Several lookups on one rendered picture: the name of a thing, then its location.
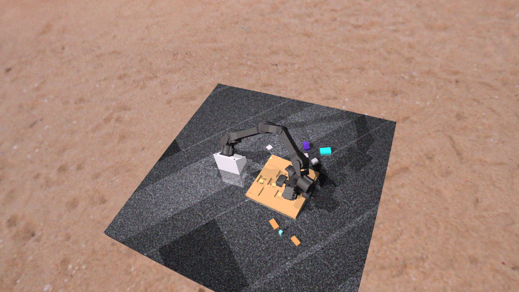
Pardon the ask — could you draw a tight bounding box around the teal rectangular block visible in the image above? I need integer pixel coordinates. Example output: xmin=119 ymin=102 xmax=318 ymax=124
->
xmin=320 ymin=147 xmax=331 ymax=154

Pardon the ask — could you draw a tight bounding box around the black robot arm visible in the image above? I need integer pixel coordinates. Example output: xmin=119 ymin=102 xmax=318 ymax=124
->
xmin=219 ymin=122 xmax=315 ymax=201

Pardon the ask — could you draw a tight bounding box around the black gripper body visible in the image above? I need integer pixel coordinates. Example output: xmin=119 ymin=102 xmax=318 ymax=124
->
xmin=276 ymin=174 xmax=314 ymax=200

